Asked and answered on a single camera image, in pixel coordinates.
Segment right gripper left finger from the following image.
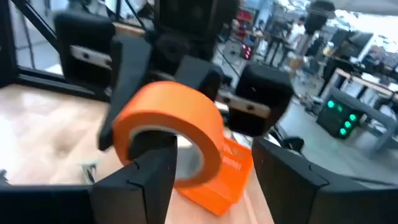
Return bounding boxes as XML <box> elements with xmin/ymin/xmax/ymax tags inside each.
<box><xmin>90</xmin><ymin>130</ymin><xmax>178</xmax><ymax>224</ymax></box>

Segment wooden top desk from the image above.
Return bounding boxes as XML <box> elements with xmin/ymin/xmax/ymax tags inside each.
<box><xmin>320</xmin><ymin>67</ymin><xmax>398</xmax><ymax>150</ymax></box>

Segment person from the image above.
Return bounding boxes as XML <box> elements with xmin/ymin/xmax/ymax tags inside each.
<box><xmin>285</xmin><ymin>15</ymin><xmax>308</xmax><ymax>52</ymax></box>

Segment orange plastic basket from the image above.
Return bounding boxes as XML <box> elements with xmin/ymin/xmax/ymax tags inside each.
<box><xmin>176</xmin><ymin>136</ymin><xmax>255</xmax><ymax>217</ymax></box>

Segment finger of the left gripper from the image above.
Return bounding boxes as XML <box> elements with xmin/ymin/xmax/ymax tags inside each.
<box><xmin>174</xmin><ymin>55</ymin><xmax>223</xmax><ymax>102</ymax></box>
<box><xmin>98</xmin><ymin>33</ymin><xmax>153</xmax><ymax>152</ymax></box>

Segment red storage shelf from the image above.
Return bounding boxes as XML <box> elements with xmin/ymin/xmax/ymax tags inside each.
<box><xmin>236</xmin><ymin>9</ymin><xmax>255</xmax><ymax>24</ymax></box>

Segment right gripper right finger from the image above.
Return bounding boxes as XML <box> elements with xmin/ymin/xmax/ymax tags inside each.
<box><xmin>251</xmin><ymin>136</ymin><xmax>374</xmax><ymax>224</ymax></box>

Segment black aluminium table frame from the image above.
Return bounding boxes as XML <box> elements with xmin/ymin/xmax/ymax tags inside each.
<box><xmin>0</xmin><ymin>0</ymin><xmax>113</xmax><ymax>103</ymax></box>

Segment black box pink lights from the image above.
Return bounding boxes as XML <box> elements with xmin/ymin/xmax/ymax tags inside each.
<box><xmin>241</xmin><ymin>43</ymin><xmax>254</xmax><ymax>60</ymax></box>

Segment orange tape roll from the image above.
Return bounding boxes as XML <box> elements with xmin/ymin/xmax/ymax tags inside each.
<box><xmin>111</xmin><ymin>80</ymin><xmax>225</xmax><ymax>189</ymax></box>

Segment computer tower green lights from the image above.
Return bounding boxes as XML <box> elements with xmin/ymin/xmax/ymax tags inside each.
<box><xmin>316</xmin><ymin>95</ymin><xmax>368</xmax><ymax>140</ymax></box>

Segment grey-green staple remover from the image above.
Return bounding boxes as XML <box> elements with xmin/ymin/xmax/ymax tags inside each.
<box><xmin>81</xmin><ymin>162</ymin><xmax>98</xmax><ymax>185</ymax></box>

